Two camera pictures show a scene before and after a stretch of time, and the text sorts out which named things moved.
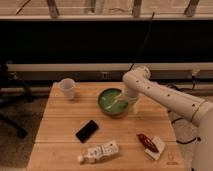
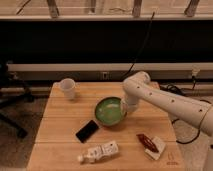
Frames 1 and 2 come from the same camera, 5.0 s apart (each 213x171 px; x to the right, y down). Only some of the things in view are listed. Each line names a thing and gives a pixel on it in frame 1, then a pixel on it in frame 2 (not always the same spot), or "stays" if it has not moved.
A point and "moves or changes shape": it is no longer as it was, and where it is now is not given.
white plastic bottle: [98, 152] stays
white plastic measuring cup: [67, 86] stays
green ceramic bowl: [113, 102] moves or changes shape
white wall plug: [195, 71] stays
